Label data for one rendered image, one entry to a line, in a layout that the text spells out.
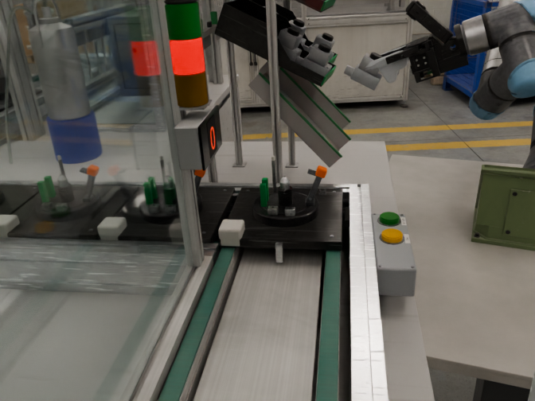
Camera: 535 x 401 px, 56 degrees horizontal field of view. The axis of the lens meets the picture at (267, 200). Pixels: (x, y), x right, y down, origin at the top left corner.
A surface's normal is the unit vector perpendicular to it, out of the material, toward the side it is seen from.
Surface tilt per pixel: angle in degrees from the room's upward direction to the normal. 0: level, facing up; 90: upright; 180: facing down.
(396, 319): 0
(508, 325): 0
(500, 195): 90
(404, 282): 90
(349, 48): 90
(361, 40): 90
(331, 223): 0
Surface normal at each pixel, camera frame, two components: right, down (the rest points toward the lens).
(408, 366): -0.05, -0.90
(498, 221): -0.39, 0.43
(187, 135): -0.14, 0.44
